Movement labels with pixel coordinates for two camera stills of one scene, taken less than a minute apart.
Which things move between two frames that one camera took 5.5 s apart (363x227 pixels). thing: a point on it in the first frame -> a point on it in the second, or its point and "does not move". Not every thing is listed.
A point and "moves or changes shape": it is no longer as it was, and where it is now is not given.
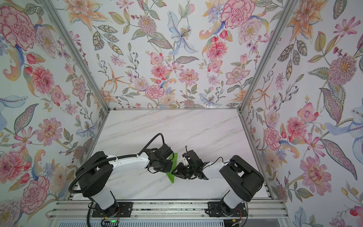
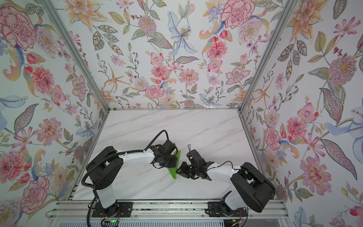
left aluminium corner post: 60,25 does not move
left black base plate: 120,209 does not move
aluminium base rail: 63,209 does not move
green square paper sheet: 172,177 moves or changes shape
